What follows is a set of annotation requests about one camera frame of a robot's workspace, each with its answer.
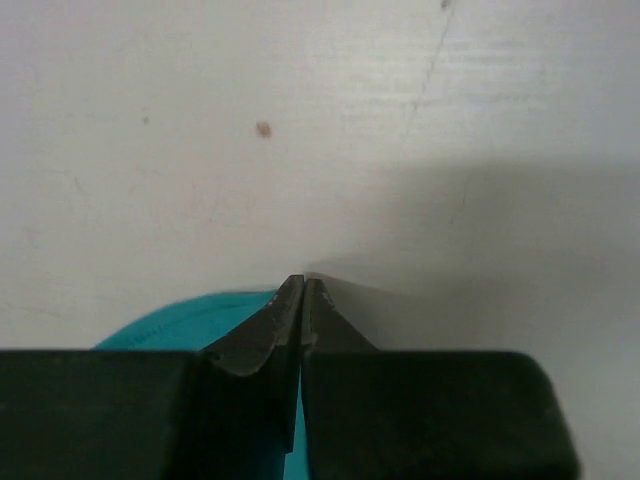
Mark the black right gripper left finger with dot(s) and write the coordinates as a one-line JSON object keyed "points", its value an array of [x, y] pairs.
{"points": [[226, 411]]}

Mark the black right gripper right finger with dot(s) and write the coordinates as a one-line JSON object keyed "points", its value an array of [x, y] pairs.
{"points": [[378, 414]]}

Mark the teal t shirt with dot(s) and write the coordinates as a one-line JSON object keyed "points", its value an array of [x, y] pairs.
{"points": [[190, 324]]}

